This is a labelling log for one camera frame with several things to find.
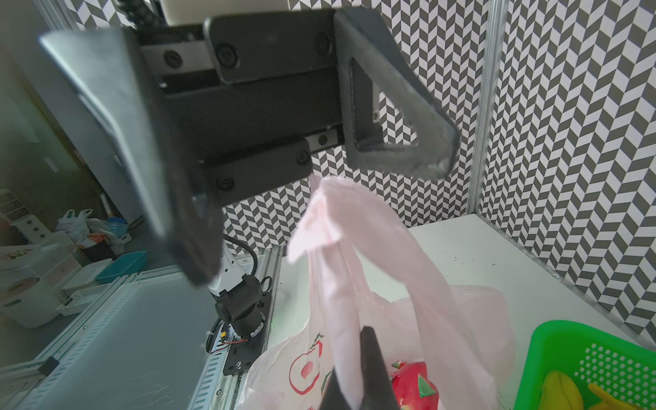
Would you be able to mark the teal plastic tray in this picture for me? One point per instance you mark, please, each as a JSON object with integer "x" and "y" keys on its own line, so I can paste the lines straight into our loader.
{"x": 125, "y": 265}

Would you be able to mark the yellow fake banana bunch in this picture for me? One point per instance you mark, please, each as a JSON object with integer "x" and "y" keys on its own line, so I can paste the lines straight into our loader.
{"x": 559, "y": 392}

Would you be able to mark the white storage bins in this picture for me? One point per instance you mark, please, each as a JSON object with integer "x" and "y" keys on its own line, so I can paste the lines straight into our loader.
{"x": 40, "y": 269}

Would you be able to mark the aluminium corner post right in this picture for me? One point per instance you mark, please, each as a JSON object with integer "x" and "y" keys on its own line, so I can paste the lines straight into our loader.
{"x": 497, "y": 18}

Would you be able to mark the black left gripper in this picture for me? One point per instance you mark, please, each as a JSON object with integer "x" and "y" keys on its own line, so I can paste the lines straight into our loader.
{"x": 246, "y": 101}

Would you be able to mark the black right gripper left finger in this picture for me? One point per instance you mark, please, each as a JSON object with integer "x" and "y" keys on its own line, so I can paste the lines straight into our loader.
{"x": 335, "y": 396}

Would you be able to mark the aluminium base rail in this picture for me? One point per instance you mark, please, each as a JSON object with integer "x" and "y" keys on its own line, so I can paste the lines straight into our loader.
{"x": 244, "y": 294}

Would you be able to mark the pink plastic bag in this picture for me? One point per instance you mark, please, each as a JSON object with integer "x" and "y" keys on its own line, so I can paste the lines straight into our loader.
{"x": 367, "y": 269}

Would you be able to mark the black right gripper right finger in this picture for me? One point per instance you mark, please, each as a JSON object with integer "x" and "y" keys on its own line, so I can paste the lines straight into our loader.
{"x": 378, "y": 392}

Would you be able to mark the green plastic basket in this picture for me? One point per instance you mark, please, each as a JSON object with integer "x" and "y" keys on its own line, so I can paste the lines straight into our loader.
{"x": 625, "y": 370}

